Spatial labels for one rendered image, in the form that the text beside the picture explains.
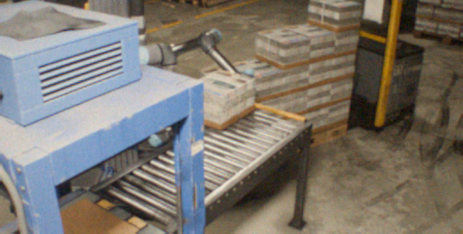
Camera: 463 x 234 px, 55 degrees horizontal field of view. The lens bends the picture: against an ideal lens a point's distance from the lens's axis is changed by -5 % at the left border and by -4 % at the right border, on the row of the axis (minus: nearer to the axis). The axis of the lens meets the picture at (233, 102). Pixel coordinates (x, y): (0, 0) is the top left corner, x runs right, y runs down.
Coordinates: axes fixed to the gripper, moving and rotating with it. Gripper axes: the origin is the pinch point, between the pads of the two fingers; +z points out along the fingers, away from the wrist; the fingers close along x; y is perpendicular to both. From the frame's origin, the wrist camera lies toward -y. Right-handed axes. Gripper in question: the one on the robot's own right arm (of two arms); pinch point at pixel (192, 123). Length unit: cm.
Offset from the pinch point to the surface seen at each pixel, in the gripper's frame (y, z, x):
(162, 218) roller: 1, -83, -52
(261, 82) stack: -1, 89, 4
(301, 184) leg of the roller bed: -43, 39, -61
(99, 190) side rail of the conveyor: 1, -86, -13
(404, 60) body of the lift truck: -8, 241, -67
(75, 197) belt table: 1, -98, -8
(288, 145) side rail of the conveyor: 0, 12, -63
